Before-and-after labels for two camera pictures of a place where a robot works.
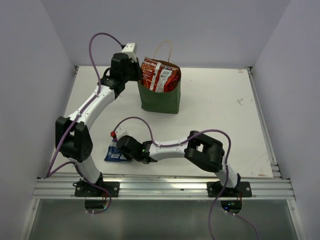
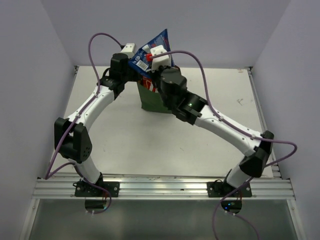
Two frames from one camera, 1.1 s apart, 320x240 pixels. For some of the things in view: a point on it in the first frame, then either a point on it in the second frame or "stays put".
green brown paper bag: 167,102 stays put
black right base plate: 244,189 stays put
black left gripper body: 137,70 stays put
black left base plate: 83,189 stays put
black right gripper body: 120,144 to 158,78
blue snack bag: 114,154 to 138,62
